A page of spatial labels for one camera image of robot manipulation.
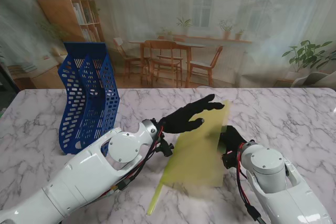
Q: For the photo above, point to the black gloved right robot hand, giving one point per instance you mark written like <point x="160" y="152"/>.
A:
<point x="232" y="137"/>

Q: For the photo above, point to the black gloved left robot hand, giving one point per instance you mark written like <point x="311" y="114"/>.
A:
<point x="183" y="121"/>

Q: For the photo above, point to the yellow translucent file folder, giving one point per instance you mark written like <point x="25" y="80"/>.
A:
<point x="197" y="155"/>

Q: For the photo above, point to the yellow folder slide bar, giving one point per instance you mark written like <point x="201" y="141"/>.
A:
<point x="155" y="200"/>

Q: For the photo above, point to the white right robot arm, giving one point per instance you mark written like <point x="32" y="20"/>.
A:
<point x="278" y="182"/>

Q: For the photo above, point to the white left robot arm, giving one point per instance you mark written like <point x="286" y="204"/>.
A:
<point x="78" y="171"/>

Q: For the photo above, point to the blue perforated file rack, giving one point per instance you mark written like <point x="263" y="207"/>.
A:
<point x="89" y="98"/>

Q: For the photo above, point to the printed room backdrop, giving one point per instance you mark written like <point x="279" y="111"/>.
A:
<point x="168" y="19"/>

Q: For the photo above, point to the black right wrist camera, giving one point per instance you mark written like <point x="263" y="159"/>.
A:
<point x="229" y="159"/>

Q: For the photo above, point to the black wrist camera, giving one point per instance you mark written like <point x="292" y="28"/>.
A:
<point x="165" y="149"/>
<point x="229" y="159"/>

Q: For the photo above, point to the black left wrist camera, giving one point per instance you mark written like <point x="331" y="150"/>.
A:
<point x="165" y="149"/>

